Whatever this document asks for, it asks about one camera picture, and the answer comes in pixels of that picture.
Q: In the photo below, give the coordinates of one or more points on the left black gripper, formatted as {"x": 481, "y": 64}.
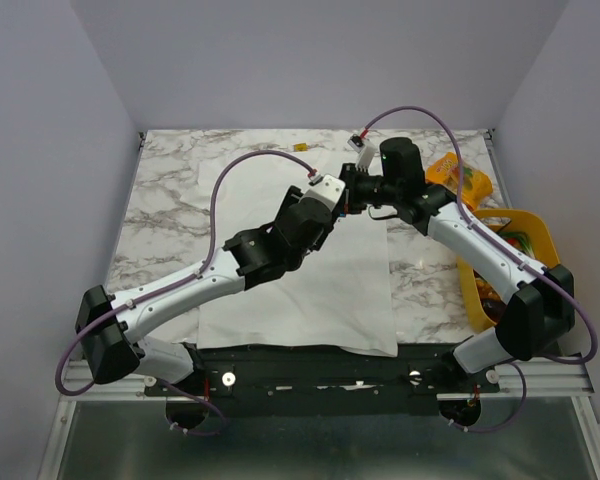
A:
{"x": 292, "y": 198}

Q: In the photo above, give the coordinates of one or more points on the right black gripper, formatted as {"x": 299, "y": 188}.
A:
{"x": 351, "y": 189}

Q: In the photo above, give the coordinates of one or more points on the white t-shirt with flower print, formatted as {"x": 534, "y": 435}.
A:
{"x": 340, "y": 296}

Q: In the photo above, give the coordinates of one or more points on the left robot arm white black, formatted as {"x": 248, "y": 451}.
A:
{"x": 114, "y": 329}

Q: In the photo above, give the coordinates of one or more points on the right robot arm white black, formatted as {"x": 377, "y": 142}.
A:
{"x": 538, "y": 299}

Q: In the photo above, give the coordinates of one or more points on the toy french fries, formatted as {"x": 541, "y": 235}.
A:
{"x": 485, "y": 290}

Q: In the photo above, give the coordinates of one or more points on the toy red chili pepper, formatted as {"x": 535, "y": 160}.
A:
{"x": 516, "y": 243}

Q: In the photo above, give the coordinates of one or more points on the toy green onion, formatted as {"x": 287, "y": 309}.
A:
{"x": 522, "y": 236}

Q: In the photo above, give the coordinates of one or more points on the toy purple eggplant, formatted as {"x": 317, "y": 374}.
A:
{"x": 493, "y": 309}

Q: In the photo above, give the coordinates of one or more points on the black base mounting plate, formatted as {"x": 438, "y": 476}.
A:
{"x": 258, "y": 380}

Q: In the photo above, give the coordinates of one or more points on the yellow plastic basket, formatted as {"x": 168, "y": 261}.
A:
{"x": 512, "y": 220}

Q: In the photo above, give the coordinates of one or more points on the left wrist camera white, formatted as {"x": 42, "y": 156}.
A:
{"x": 328, "y": 191}

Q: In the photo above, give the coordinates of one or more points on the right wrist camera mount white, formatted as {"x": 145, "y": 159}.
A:
{"x": 365, "y": 151}

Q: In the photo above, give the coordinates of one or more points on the aluminium rail frame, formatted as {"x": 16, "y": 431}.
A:
{"x": 540, "y": 424}

